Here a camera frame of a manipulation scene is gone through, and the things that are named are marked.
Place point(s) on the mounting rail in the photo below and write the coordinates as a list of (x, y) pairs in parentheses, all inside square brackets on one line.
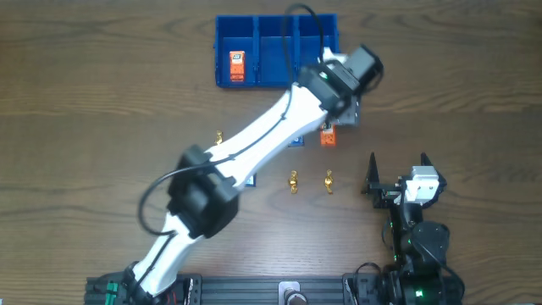
[(245, 292)]

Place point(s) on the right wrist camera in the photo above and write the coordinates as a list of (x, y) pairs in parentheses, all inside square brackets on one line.
[(421, 182)]

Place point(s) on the blue tray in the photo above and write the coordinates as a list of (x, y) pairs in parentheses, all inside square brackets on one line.
[(271, 63)]

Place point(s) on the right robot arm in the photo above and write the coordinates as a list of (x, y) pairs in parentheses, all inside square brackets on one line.
[(417, 245)]

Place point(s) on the gold candy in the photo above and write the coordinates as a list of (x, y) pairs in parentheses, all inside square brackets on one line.
[(219, 137), (293, 181), (329, 181)]

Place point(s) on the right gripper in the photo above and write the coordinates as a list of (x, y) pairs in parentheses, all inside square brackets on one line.
[(387, 195)]

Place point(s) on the orange candy box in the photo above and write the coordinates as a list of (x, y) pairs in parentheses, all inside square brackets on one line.
[(237, 70), (328, 139)]

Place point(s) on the blue candy pack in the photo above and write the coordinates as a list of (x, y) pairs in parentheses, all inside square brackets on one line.
[(251, 182), (297, 143)]

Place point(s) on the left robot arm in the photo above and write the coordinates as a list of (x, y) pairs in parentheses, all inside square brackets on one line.
[(271, 127)]

